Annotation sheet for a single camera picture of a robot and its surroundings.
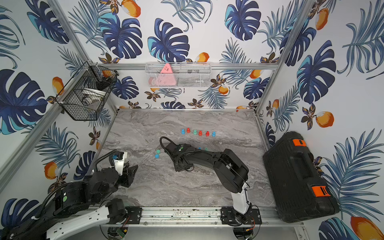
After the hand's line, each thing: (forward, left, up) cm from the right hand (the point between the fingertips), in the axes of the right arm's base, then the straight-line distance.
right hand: (182, 166), depth 89 cm
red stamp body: (+26, -11, -1) cm, 28 cm away
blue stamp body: (+27, +1, 0) cm, 27 cm away
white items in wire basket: (+24, +48, +34) cm, 64 cm away
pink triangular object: (+41, +10, +34) cm, 54 cm away
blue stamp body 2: (+25, -20, -1) cm, 32 cm away
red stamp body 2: (+25, -16, -1) cm, 30 cm away
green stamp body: (+26, -7, +1) cm, 27 cm away
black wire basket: (+40, +56, +35) cm, 78 cm away
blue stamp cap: (+8, +17, -2) cm, 19 cm away
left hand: (-10, +19, +22) cm, 31 cm away
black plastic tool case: (-19, -52, +17) cm, 58 cm away
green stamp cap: (+11, +17, -1) cm, 20 cm away
